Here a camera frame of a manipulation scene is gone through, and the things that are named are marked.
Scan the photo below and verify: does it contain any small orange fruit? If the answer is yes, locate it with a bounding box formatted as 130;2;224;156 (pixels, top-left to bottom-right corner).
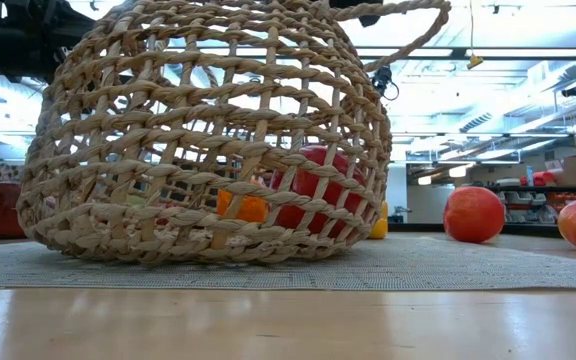
216;188;270;225

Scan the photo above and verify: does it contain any red container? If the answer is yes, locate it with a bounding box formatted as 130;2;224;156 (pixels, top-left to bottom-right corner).
520;170;558;187

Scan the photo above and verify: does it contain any large red apple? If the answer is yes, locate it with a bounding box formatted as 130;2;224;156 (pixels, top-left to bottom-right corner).
267;144;369;240

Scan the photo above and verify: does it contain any red-purple grape bunch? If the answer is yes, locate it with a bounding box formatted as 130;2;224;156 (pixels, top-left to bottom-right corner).
156;201;185;225

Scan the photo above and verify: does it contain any floral patterned fabric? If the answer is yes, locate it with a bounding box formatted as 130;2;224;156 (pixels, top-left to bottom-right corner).
0;163;23;187

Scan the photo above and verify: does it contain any yellow bell pepper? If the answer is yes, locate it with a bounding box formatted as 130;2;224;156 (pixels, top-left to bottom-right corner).
367;199;390;241

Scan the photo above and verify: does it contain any grey woven placemat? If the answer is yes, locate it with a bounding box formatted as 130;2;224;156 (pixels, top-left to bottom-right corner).
0;232;576;292

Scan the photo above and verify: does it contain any black hanging camera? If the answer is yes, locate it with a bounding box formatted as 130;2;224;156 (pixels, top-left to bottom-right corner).
371;65;400;102

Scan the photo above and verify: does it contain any woven wicker basket with handles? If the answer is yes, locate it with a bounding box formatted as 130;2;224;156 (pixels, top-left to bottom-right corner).
16;0;453;267

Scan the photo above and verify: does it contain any shelf with storage bins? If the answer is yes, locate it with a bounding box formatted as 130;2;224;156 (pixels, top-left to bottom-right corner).
487;184;576;226

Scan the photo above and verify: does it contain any red streaked apple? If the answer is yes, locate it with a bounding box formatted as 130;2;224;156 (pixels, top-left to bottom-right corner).
442;186;506;245

